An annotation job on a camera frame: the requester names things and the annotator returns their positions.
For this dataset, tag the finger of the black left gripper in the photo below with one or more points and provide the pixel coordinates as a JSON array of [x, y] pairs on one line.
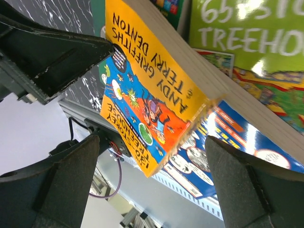
[[38, 63]]

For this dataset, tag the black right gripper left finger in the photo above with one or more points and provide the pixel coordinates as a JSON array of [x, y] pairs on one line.
[[51, 193]]

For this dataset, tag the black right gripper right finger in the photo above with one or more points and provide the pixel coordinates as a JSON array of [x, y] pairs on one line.
[[262, 195]]

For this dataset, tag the dark blue treehouse book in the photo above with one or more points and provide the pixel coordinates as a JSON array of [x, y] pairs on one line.
[[206, 157]]

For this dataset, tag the yellow 130-storey treehouse book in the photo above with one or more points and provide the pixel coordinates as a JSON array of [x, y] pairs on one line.
[[158, 89]]

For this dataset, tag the green treehouse book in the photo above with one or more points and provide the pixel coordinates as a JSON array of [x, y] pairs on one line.
[[170, 9]]

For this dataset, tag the lime 65-storey treehouse book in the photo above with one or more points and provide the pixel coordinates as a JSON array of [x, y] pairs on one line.
[[262, 41]]

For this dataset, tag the white slotted cable duct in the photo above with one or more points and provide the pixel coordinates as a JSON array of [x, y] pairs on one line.
[[164, 186]]

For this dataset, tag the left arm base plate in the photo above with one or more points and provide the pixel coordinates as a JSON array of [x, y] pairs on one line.
[[109, 138]]

